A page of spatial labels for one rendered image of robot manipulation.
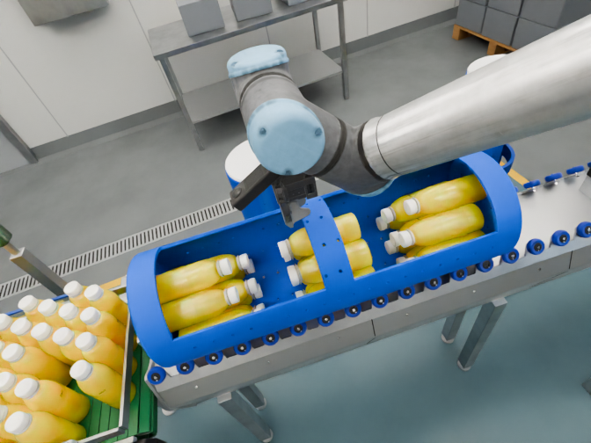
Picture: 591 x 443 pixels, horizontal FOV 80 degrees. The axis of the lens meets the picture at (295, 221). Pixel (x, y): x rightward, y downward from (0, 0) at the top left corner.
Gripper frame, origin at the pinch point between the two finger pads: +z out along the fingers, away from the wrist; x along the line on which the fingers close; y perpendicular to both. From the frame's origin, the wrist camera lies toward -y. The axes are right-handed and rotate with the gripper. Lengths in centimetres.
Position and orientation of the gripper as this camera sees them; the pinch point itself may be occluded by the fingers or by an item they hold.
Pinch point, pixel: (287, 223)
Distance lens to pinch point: 77.5
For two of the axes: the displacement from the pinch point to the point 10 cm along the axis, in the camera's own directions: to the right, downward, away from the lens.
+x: -2.6, -6.8, 6.8
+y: 9.5, -3.0, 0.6
